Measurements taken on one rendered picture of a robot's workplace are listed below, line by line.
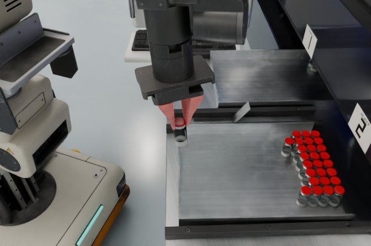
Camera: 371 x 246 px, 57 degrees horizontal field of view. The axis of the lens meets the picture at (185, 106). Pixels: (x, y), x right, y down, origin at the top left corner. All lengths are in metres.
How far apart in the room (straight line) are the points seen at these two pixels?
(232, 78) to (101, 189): 0.79
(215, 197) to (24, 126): 0.61
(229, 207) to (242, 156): 0.15
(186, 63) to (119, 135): 1.70
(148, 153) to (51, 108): 0.97
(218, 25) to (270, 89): 0.65
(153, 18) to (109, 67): 2.30
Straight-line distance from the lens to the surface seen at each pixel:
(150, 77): 0.47
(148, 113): 2.25
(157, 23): 0.42
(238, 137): 0.87
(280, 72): 1.12
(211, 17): 0.40
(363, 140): 0.77
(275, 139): 0.89
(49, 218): 1.52
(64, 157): 1.70
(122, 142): 2.09
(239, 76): 1.07
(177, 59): 0.44
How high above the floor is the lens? 1.51
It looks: 41 degrees down
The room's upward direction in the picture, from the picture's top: straight up
